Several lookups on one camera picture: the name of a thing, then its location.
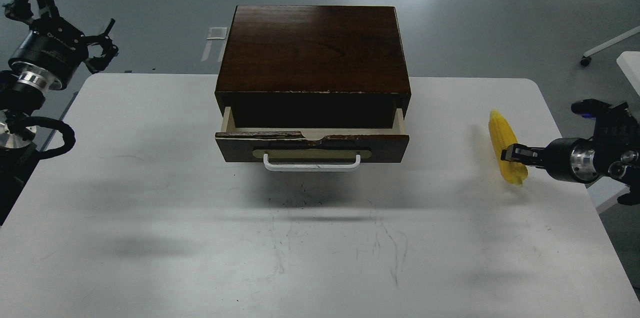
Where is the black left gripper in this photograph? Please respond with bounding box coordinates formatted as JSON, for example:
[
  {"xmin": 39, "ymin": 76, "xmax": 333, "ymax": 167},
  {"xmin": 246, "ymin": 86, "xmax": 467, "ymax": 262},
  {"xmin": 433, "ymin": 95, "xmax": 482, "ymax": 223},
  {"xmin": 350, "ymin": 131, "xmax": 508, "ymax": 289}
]
[{"xmin": 2, "ymin": 0, "xmax": 119, "ymax": 90}]

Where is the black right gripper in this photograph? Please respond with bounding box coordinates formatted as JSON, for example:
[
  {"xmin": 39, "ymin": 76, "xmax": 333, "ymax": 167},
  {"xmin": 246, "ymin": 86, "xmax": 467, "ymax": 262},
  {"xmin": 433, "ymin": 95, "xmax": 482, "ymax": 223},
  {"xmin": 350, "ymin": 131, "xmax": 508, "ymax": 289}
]
[{"xmin": 500, "ymin": 138, "xmax": 601, "ymax": 184}]

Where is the yellow corn cob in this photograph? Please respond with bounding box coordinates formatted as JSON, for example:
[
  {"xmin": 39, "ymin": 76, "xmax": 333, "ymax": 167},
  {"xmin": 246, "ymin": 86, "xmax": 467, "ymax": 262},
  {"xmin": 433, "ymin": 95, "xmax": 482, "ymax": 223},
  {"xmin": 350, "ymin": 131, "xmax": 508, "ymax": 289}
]
[{"xmin": 487, "ymin": 110, "xmax": 528, "ymax": 186}]

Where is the dark wooden drawer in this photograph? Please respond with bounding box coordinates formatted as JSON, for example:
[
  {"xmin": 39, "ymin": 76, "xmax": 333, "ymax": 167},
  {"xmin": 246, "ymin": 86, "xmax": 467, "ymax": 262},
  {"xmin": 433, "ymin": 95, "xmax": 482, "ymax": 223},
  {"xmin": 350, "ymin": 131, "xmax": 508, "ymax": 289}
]
[{"xmin": 215, "ymin": 108, "xmax": 410, "ymax": 172}]

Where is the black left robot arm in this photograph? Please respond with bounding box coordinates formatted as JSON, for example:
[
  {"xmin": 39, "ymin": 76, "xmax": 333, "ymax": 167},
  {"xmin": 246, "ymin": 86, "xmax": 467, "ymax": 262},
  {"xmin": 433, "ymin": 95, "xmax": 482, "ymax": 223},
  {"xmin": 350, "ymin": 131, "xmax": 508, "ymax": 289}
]
[{"xmin": 0, "ymin": 0, "xmax": 119, "ymax": 222}]

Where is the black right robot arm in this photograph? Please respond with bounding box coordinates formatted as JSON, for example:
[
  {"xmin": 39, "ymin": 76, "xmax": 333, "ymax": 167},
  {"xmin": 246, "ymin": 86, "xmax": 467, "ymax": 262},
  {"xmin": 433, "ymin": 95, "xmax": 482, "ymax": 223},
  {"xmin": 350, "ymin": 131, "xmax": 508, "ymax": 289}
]
[{"xmin": 488, "ymin": 99, "xmax": 640, "ymax": 206}]

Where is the dark wooden drawer cabinet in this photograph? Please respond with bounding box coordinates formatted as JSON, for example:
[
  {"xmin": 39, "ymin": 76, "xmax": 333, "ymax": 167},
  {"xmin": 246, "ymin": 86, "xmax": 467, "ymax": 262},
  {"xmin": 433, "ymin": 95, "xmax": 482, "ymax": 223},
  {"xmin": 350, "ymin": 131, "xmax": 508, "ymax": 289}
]
[{"xmin": 214, "ymin": 5, "xmax": 411, "ymax": 128}]

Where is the white chair base leg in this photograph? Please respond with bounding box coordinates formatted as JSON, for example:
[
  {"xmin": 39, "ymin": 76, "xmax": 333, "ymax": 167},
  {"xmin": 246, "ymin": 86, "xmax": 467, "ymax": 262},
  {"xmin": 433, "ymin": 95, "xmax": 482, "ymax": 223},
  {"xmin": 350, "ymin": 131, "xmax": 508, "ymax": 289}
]
[{"xmin": 579, "ymin": 26, "xmax": 640, "ymax": 67}]

